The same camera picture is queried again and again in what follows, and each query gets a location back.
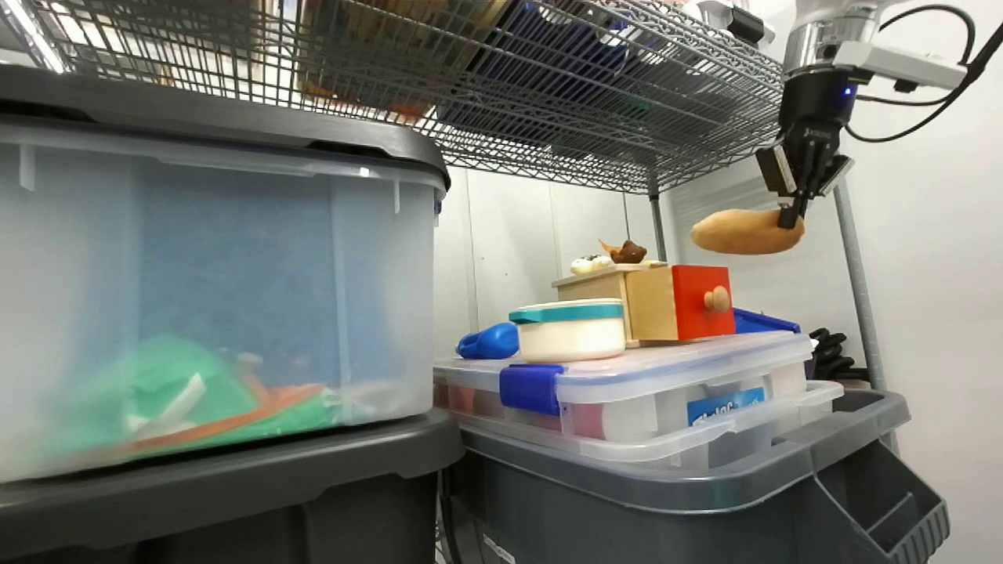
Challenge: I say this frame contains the clear plastic container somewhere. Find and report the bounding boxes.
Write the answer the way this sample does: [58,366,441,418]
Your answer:
[457,376,846,474]

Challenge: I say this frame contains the dark blue box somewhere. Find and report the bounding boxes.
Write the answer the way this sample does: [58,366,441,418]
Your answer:
[457,0,652,139]

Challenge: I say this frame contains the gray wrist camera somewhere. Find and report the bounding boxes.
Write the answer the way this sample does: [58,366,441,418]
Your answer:
[824,38,971,92]

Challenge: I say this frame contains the black bundled straps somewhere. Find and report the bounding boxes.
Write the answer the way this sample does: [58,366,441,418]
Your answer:
[808,326,872,384]

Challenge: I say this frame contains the green plastic item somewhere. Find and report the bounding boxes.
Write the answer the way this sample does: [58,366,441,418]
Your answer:
[49,335,343,463]

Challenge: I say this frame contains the brown plush toy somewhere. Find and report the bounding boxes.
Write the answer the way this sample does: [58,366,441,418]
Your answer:
[600,239,652,266]

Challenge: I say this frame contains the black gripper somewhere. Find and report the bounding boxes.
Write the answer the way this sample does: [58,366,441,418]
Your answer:
[751,65,862,232]

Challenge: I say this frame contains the wooden box red drawer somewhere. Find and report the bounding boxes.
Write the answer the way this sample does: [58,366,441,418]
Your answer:
[551,260,736,349]

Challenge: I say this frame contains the gray plastic tote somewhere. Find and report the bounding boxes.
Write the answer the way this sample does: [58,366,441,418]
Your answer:
[448,384,952,564]

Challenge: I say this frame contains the clear storage bin gray lid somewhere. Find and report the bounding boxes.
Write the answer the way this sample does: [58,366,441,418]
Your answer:
[0,65,453,486]

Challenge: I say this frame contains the chrome wire shelf rack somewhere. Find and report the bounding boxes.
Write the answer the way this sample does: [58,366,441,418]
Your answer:
[0,0,889,395]

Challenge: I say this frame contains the clear container blue latches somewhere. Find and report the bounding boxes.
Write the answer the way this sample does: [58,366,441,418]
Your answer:
[434,330,820,444]

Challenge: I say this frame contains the brown cardboard box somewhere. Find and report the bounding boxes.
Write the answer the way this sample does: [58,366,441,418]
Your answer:
[297,0,513,106]

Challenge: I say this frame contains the blue latch flap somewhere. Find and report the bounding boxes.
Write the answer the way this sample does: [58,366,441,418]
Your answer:
[453,321,522,362]
[733,308,807,340]

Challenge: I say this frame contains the cream bowl teal rim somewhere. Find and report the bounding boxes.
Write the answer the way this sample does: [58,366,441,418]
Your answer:
[507,298,629,366]

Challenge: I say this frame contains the dark gray tote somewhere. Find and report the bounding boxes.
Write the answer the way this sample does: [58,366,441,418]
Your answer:
[0,406,465,564]

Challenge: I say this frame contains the tan bread roll plushy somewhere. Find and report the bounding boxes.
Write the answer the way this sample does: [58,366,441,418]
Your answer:
[691,203,808,256]

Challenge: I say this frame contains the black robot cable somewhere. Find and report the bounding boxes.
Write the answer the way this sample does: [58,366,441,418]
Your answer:
[844,0,1003,147]

